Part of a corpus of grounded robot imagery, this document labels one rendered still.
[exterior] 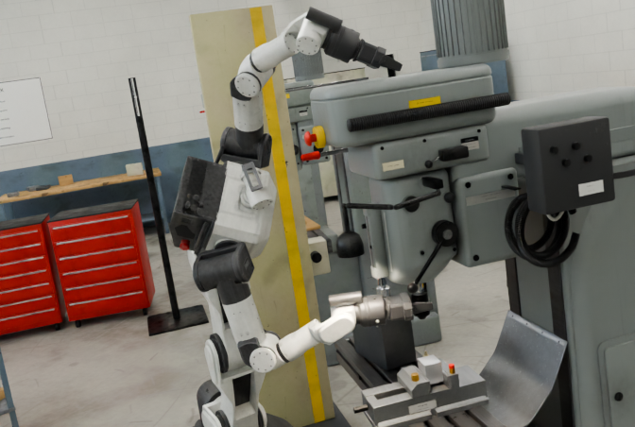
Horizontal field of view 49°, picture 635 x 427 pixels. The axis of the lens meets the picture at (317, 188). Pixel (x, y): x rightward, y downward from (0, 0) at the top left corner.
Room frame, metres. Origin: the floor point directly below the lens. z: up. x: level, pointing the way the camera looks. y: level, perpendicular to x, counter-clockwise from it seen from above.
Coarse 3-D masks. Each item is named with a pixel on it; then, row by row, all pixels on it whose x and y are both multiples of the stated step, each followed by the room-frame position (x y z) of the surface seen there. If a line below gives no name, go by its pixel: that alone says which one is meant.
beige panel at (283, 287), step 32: (192, 32) 3.53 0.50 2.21; (224, 32) 3.55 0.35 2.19; (256, 32) 3.59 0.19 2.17; (224, 64) 3.54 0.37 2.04; (224, 96) 3.54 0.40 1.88; (224, 128) 3.53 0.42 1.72; (288, 128) 3.61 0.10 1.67; (288, 160) 3.60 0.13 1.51; (288, 192) 3.59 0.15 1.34; (288, 224) 3.59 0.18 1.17; (288, 256) 3.58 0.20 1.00; (256, 288) 3.54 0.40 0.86; (288, 288) 3.58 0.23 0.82; (288, 320) 3.57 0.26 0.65; (320, 352) 3.61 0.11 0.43; (288, 384) 3.56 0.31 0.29; (320, 384) 3.60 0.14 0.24; (288, 416) 3.55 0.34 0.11; (320, 416) 3.59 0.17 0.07
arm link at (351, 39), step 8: (352, 32) 1.89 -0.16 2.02; (344, 40) 1.87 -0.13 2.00; (352, 40) 1.88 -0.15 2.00; (360, 40) 1.93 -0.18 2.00; (344, 48) 1.88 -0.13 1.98; (352, 48) 1.88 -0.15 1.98; (360, 48) 1.89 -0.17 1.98; (368, 48) 1.88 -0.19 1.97; (376, 48) 1.88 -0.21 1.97; (384, 48) 1.88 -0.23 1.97; (336, 56) 1.90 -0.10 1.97; (344, 56) 1.89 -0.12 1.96; (352, 56) 1.90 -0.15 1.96; (360, 56) 1.88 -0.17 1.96; (368, 56) 1.88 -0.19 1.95; (376, 56) 1.86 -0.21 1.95; (384, 56) 1.86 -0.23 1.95; (368, 64) 1.93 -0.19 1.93; (376, 64) 1.87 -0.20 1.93
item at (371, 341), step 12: (396, 324) 2.21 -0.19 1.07; (408, 324) 2.23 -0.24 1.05; (360, 336) 2.33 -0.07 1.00; (372, 336) 2.25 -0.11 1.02; (384, 336) 2.19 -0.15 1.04; (396, 336) 2.21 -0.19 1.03; (408, 336) 2.23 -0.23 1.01; (360, 348) 2.34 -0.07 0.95; (372, 348) 2.26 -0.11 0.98; (384, 348) 2.19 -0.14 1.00; (396, 348) 2.21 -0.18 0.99; (408, 348) 2.23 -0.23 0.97; (372, 360) 2.27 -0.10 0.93; (384, 360) 2.20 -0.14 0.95; (396, 360) 2.20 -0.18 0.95; (408, 360) 2.22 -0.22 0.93
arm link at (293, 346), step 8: (304, 328) 1.93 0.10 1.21; (272, 336) 1.98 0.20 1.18; (288, 336) 1.94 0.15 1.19; (296, 336) 1.93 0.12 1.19; (304, 336) 1.91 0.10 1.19; (264, 344) 1.92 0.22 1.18; (272, 344) 1.94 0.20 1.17; (280, 344) 1.94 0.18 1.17; (288, 344) 1.92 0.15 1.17; (296, 344) 1.91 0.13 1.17; (304, 344) 1.91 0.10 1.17; (312, 344) 1.91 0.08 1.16; (280, 352) 1.92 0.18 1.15; (288, 352) 1.91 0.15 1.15; (296, 352) 1.91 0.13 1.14; (280, 360) 1.91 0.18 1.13; (288, 360) 1.92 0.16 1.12
